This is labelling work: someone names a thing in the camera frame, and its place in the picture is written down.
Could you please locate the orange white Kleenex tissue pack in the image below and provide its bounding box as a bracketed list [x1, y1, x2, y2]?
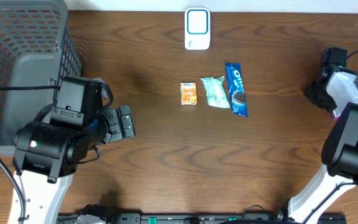
[180, 82, 198, 105]

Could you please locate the mint green wipes packet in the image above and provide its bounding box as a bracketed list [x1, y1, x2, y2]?
[200, 76, 230, 108]

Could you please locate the blue Oreo cookie pack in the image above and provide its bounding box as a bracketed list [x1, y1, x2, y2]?
[225, 63, 249, 117]

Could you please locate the red purple snack box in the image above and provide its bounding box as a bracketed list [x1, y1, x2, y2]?
[327, 76, 358, 119]

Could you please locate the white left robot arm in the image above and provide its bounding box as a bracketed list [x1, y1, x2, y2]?
[8, 76, 135, 223]

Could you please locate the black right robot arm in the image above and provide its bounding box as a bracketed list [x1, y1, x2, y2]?
[278, 47, 358, 223]

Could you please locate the white barcode scanner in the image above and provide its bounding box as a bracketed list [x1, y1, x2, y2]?
[184, 7, 211, 50]

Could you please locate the dark grey plastic basket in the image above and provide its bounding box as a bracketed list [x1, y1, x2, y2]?
[0, 0, 81, 156]

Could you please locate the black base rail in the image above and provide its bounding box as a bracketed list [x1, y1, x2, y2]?
[56, 212, 347, 224]

